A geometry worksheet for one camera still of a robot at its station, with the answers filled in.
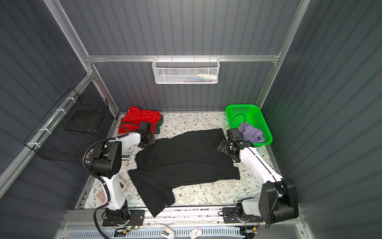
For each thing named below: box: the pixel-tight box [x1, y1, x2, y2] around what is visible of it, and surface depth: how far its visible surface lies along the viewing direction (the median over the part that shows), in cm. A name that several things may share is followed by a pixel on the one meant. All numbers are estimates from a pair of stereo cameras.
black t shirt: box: [127, 127, 241, 217], surface depth 91 cm
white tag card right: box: [189, 226, 202, 239], surface depth 70 cm
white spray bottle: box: [196, 73, 219, 81], surface depth 92 cm
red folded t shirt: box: [118, 106, 162, 135], surface depth 114 cm
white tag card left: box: [160, 225, 175, 239], surface depth 69 cm
